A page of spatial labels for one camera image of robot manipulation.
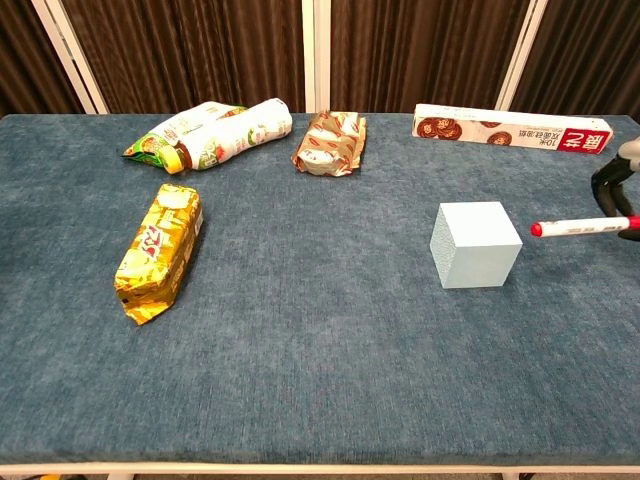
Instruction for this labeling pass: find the brown white snack pack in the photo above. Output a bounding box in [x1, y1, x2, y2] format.
[291, 110, 368, 178]

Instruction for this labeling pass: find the yellow gold snack pack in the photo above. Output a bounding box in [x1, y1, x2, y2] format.
[113, 182, 204, 327]

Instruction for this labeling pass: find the long white baking paper box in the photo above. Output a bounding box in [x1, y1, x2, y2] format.
[412, 103, 615, 156]

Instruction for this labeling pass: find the red capped white marker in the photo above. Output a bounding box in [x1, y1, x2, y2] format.
[529, 215, 640, 240]

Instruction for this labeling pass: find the green snack bag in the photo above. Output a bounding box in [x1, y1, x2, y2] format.
[122, 101, 249, 166]

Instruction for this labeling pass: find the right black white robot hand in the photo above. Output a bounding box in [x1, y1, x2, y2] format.
[590, 140, 640, 240]

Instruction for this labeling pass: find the white labelled drink bottle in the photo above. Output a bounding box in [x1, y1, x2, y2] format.
[158, 97, 294, 175]

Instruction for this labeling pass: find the light blue cube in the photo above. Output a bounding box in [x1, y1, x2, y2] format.
[429, 201, 524, 290]

